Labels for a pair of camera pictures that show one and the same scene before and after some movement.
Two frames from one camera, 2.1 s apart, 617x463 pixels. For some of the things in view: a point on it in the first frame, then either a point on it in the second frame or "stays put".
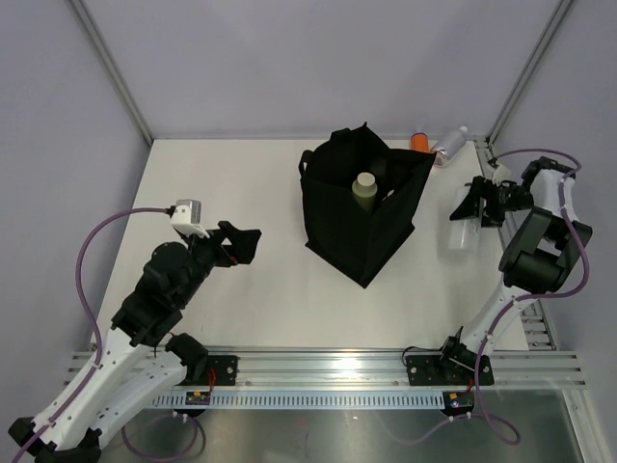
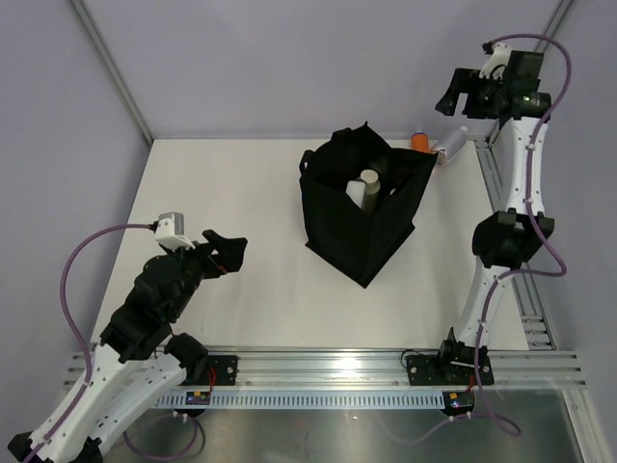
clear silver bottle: x=449 y=145 stays put
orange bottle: x=419 y=142 stays put
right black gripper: x=469 y=206 to x=465 y=81
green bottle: x=389 y=194 stays put
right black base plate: x=448 y=370 stays put
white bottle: x=463 y=232 to x=356 y=189
